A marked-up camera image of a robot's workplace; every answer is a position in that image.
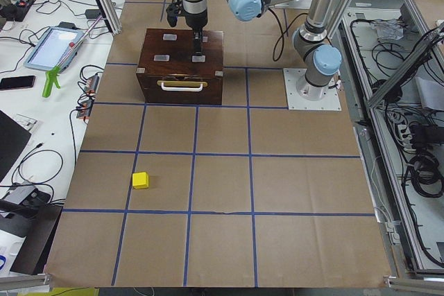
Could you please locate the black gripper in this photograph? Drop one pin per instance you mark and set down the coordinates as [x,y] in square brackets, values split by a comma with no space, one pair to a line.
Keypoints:
[195,23]

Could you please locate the white drawer handle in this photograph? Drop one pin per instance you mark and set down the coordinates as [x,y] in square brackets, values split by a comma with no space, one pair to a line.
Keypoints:
[166,88]

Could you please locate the yellow block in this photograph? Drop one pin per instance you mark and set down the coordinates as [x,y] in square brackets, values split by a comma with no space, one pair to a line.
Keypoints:
[140,180]

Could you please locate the dark wooden drawer cabinet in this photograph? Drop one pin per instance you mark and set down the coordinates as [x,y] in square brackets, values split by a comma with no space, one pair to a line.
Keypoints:
[167,56]

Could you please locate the black power adapter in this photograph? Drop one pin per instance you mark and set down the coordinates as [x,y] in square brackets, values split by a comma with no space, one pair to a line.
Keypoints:
[92,13]

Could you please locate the blue teach pendant tablet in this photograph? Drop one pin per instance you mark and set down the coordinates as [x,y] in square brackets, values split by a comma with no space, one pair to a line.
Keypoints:
[51,48]

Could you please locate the black smartphone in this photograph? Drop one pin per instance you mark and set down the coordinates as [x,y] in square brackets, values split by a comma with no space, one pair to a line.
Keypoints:
[17,82]

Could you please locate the black laptop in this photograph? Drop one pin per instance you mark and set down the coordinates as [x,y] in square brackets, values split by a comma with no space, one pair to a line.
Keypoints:
[14,139]

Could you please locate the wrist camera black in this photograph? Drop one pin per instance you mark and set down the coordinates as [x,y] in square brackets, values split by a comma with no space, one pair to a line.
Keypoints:
[173,12]

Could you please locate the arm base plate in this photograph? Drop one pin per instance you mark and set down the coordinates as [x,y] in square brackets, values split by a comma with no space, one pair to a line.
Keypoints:
[303,96]

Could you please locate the green handled grabber stick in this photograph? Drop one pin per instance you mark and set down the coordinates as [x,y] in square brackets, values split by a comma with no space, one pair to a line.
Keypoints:
[52,75]

